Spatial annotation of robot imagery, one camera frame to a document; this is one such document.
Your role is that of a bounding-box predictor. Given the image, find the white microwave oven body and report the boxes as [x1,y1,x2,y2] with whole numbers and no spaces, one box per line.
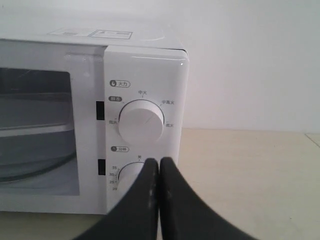
[0,23,189,215]

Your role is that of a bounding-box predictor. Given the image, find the white plastic lidded container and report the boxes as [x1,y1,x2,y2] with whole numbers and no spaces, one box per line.
[0,92,76,164]

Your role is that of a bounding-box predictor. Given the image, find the glass microwave turntable plate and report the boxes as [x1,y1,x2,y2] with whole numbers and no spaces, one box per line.
[0,151,77,183]

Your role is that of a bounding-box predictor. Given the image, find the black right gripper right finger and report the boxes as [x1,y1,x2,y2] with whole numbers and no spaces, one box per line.
[159,157,256,240]

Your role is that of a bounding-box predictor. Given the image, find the blue-bordered label stickers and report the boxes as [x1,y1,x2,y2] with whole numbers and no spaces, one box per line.
[48,28,133,40]

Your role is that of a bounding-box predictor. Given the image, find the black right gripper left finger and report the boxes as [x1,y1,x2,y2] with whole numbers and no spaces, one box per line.
[75,158,159,240]

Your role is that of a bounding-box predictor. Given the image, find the white upper power knob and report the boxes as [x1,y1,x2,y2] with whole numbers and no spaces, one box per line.
[118,99,165,146]

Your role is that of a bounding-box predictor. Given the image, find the white lower timer knob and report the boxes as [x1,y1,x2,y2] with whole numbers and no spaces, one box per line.
[117,162,144,195]

